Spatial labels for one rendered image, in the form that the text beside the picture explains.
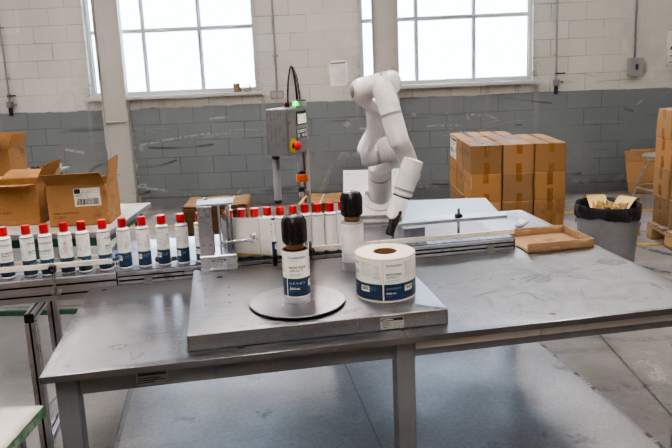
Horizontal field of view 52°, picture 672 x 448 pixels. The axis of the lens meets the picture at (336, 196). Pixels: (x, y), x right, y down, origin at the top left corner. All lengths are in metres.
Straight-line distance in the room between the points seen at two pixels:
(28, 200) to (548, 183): 4.10
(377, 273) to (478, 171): 3.88
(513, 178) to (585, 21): 2.95
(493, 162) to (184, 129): 3.94
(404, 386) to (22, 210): 2.83
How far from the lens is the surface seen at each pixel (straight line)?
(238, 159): 8.31
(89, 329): 2.40
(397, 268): 2.21
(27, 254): 2.88
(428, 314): 2.17
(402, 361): 2.16
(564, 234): 3.29
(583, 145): 8.61
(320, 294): 2.30
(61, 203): 4.23
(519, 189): 6.13
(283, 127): 2.74
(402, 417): 2.25
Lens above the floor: 1.65
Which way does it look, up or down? 11 degrees down
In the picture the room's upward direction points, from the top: 2 degrees counter-clockwise
